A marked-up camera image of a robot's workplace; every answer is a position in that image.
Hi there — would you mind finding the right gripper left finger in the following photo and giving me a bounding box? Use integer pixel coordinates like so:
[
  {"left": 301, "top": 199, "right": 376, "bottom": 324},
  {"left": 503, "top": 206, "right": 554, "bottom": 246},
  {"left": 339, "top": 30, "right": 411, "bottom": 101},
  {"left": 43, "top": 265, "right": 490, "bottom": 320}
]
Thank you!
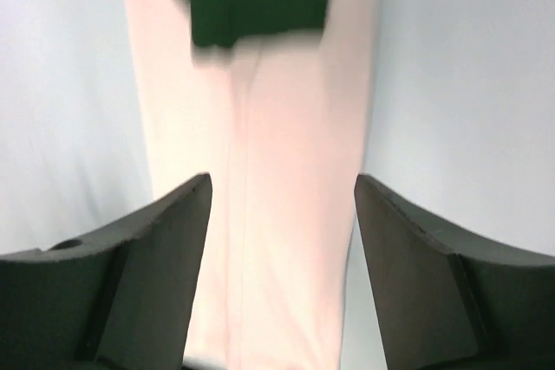
[{"left": 1, "top": 173, "right": 212, "bottom": 369}]

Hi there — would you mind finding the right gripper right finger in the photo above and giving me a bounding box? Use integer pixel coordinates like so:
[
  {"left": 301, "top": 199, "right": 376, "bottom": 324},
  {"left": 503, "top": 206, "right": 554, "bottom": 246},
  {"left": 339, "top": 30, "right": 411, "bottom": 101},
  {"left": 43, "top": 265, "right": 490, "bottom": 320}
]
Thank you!
[{"left": 355, "top": 174, "right": 554, "bottom": 370}]

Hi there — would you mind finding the white and dark green t-shirt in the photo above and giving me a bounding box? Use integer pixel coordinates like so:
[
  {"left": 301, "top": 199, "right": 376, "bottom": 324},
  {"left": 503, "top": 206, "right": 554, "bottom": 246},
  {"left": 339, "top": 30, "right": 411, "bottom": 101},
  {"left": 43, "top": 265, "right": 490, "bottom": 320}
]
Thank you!
[{"left": 125, "top": 0, "right": 375, "bottom": 369}]

